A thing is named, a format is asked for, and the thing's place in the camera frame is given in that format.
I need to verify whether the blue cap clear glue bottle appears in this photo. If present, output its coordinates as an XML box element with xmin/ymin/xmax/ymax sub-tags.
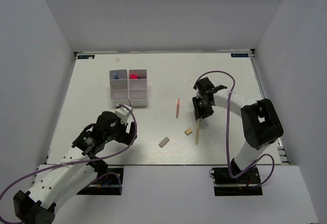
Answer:
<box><xmin>113</xmin><ymin>73</ymin><xmax>119</xmax><ymax>80</ymax></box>

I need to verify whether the pink cap black highlighter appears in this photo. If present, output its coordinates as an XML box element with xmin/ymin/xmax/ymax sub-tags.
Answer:
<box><xmin>130</xmin><ymin>74</ymin><xmax>140</xmax><ymax>79</ymax></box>

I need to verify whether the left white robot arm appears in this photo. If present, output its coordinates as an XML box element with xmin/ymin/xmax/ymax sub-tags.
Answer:
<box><xmin>13</xmin><ymin>105</ymin><xmax>137</xmax><ymax>223</ymax></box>

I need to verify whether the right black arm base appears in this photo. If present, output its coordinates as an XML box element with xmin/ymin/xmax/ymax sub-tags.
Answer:
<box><xmin>209</xmin><ymin>167</ymin><xmax>263</xmax><ymax>196</ymax></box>

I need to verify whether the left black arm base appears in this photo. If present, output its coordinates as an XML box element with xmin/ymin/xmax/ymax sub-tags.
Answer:
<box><xmin>77</xmin><ymin>167</ymin><xmax>124</xmax><ymax>196</ymax></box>

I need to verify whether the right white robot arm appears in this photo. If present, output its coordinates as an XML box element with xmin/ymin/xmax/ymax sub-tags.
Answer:
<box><xmin>192</xmin><ymin>77</ymin><xmax>284</xmax><ymax>183</ymax></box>

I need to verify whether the yellow highlighter pen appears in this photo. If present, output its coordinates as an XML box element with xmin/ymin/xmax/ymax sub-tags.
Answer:
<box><xmin>195</xmin><ymin>120</ymin><xmax>200</xmax><ymax>145</ymax></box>

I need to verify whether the small tan eraser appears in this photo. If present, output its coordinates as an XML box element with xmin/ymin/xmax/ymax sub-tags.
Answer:
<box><xmin>184</xmin><ymin>128</ymin><xmax>193</xmax><ymax>136</ymax></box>

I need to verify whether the orange highlighter pen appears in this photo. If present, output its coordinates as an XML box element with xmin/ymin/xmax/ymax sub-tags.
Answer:
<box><xmin>175</xmin><ymin>98</ymin><xmax>180</xmax><ymax>119</ymax></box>

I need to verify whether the right white compartment organizer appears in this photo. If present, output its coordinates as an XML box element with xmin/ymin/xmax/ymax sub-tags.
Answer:
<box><xmin>128</xmin><ymin>69</ymin><xmax>148</xmax><ymax>107</ymax></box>

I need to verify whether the white compartment organizer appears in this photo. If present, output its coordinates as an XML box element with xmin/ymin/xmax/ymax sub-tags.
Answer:
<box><xmin>128</xmin><ymin>69</ymin><xmax>148</xmax><ymax>107</ymax></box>
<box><xmin>109</xmin><ymin>69</ymin><xmax>130</xmax><ymax>106</ymax></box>

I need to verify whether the left white compartment organizer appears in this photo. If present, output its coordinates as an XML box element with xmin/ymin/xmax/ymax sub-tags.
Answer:
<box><xmin>109</xmin><ymin>69</ymin><xmax>130</xmax><ymax>106</ymax></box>

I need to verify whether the right blue table label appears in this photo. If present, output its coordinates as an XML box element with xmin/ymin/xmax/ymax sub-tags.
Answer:
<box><xmin>230</xmin><ymin>53</ymin><xmax>249</xmax><ymax>58</ymax></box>

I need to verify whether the blue table label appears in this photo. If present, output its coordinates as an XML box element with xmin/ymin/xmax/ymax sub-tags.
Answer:
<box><xmin>230</xmin><ymin>53</ymin><xmax>249</xmax><ymax>58</ymax></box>
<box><xmin>77</xmin><ymin>55</ymin><xmax>95</xmax><ymax>59</ymax></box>

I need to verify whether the left blue table label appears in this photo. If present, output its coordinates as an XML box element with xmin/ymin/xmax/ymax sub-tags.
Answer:
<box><xmin>77</xmin><ymin>55</ymin><xmax>95</xmax><ymax>59</ymax></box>

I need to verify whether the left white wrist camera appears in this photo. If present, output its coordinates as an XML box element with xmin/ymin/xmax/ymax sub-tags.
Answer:
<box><xmin>114</xmin><ymin>104</ymin><xmax>133</xmax><ymax>125</ymax></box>

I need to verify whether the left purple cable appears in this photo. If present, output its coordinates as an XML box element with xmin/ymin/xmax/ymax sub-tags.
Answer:
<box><xmin>0</xmin><ymin>103</ymin><xmax>138</xmax><ymax>219</ymax></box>

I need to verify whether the purple cable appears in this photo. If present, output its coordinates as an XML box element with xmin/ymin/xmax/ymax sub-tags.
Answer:
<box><xmin>196</xmin><ymin>70</ymin><xmax>275</xmax><ymax>190</ymax></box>
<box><xmin>0</xmin><ymin>103</ymin><xmax>138</xmax><ymax>219</ymax></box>

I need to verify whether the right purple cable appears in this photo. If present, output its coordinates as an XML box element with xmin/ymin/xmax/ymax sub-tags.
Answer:
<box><xmin>196</xmin><ymin>70</ymin><xmax>275</xmax><ymax>190</ymax></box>

